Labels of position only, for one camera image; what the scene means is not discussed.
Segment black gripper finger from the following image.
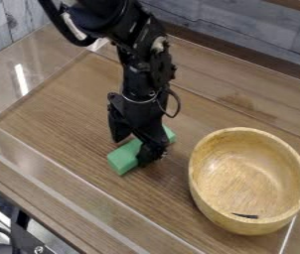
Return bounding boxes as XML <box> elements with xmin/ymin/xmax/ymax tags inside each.
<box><xmin>137</xmin><ymin>142</ymin><xmax>169</xmax><ymax>168</ymax></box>
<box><xmin>108</xmin><ymin>110</ymin><xmax>132</xmax><ymax>143</ymax></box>

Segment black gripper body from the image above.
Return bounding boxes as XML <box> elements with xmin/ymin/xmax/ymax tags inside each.
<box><xmin>106</xmin><ymin>88</ymin><xmax>172</xmax><ymax>145</ymax></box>

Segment green rectangular block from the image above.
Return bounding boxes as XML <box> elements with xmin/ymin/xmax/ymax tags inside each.
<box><xmin>106</xmin><ymin>124</ymin><xmax>179</xmax><ymax>177</ymax></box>

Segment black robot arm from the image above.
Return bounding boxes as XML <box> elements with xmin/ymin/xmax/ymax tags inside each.
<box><xmin>38</xmin><ymin>0</ymin><xmax>177</xmax><ymax>167</ymax></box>

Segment wooden bowl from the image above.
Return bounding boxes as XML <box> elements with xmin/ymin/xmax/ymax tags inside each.
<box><xmin>189</xmin><ymin>127</ymin><xmax>300</xmax><ymax>236</ymax></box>

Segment clear acrylic corner bracket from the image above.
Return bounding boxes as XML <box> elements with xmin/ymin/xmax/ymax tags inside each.
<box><xmin>65</xmin><ymin>14</ymin><xmax>112</xmax><ymax>53</ymax></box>

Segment clear acrylic tray wall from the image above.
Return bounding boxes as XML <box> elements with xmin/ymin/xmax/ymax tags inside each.
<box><xmin>0</xmin><ymin>128</ymin><xmax>204</xmax><ymax>254</ymax></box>

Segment black table leg bracket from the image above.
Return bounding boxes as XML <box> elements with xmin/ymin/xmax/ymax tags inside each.
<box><xmin>11</xmin><ymin>207</ymin><xmax>49</xmax><ymax>254</ymax></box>

